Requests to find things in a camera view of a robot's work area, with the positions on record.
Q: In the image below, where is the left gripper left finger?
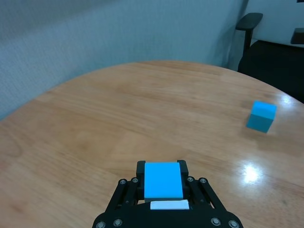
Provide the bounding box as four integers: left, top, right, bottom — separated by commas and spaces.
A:
108, 161, 146, 210

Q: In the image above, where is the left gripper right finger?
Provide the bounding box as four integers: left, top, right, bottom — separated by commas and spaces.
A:
177, 160, 225, 210

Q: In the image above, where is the blue wooden cube block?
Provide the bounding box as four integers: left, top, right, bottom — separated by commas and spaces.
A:
144, 162, 184, 200
246, 100, 278, 133

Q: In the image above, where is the black office chair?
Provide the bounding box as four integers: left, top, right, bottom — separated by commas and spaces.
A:
235, 13, 304, 105

